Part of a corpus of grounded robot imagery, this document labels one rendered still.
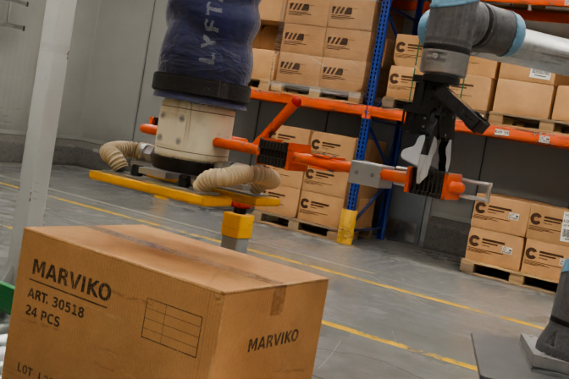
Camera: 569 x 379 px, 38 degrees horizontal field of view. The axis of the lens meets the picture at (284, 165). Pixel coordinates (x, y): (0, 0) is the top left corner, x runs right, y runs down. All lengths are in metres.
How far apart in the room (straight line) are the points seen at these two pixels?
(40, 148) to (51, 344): 2.91
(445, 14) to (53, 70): 3.42
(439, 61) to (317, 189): 8.22
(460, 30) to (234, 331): 0.73
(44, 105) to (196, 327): 3.23
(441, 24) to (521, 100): 7.38
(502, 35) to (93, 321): 1.03
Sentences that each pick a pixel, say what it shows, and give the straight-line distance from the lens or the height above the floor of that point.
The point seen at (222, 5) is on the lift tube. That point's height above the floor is 1.52.
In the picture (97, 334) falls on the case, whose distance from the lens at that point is 1.85.
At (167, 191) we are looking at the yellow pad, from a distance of 1.77.
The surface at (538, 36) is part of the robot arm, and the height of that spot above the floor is 1.58.
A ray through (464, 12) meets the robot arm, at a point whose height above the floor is 1.55.
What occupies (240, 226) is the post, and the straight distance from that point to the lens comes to 2.40.
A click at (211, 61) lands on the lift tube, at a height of 1.39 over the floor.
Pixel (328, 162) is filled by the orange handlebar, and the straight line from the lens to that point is 1.68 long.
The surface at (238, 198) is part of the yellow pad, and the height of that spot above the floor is 1.10.
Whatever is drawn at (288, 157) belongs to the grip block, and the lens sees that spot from 1.71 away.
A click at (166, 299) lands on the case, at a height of 0.90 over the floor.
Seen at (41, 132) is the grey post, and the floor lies 1.00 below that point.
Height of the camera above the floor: 1.30
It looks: 3 degrees down
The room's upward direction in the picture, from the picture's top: 10 degrees clockwise
